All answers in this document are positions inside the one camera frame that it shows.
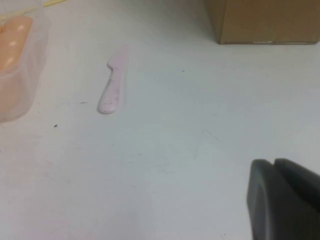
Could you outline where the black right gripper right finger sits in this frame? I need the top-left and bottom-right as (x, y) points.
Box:
(273, 157), (320, 240)

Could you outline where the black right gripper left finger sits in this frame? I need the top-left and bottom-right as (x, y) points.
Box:
(246, 158), (288, 240)

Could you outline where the brown cardboard box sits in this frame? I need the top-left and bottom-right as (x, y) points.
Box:
(202, 0), (320, 46)

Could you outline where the translucent plastic egg box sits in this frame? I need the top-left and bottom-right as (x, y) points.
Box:
(0, 0), (52, 123)

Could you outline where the orange plastic egg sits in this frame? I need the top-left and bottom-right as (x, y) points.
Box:
(0, 53), (20, 73)
(0, 34), (27, 57)
(4, 16), (34, 41)

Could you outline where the pink plastic knife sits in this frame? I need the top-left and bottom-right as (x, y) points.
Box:
(97, 43), (131, 115)

